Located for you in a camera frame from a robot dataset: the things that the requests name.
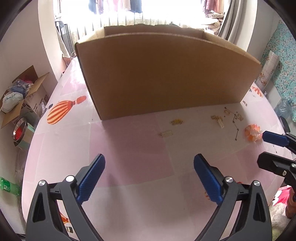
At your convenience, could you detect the orange bead bracelet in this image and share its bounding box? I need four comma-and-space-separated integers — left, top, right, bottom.
244, 123, 263, 142

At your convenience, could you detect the gold bow earring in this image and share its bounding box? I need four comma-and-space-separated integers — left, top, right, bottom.
235, 113, 243, 121

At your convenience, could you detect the green plastic bottle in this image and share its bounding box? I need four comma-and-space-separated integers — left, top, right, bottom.
0, 177, 21, 196

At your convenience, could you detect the gold clip with white bar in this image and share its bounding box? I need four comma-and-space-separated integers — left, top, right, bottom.
211, 115, 224, 128

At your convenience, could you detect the steel bowl on floor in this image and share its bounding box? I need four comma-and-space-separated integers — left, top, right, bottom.
13, 118, 35, 150

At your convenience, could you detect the floral teal fabric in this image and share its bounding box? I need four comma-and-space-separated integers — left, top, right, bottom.
260, 21, 295, 122

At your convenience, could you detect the open cardboard box with clothes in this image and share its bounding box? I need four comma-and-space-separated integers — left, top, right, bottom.
1, 66, 49, 128

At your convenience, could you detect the grey curtain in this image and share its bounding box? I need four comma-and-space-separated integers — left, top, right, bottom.
218, 0, 258, 51

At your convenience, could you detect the large brown cardboard box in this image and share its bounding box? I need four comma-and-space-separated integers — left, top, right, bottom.
75, 24, 261, 121

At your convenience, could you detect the black folding rack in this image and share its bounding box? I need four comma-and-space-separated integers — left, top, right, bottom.
55, 21, 75, 54

